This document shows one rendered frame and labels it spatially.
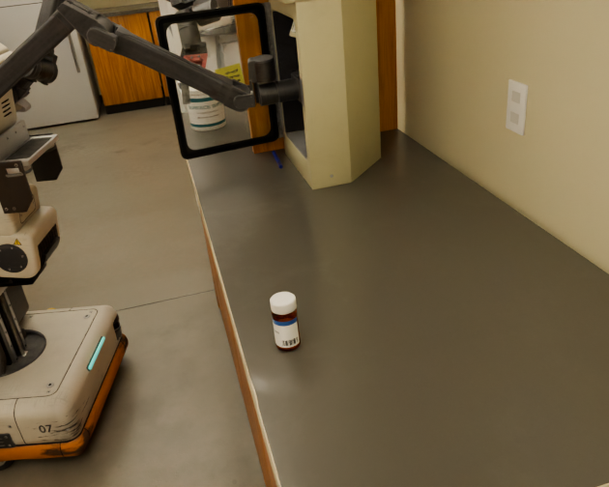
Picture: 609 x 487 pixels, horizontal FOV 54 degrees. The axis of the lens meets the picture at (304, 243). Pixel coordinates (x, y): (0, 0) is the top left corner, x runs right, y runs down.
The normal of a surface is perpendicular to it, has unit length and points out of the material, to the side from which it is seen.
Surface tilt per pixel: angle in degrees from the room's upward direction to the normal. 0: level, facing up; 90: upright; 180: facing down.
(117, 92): 90
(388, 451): 0
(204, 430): 0
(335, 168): 90
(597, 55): 90
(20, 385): 0
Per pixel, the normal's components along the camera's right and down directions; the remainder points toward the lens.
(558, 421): -0.09, -0.88
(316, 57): 0.25, 0.43
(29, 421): 0.01, 0.47
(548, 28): -0.96, 0.20
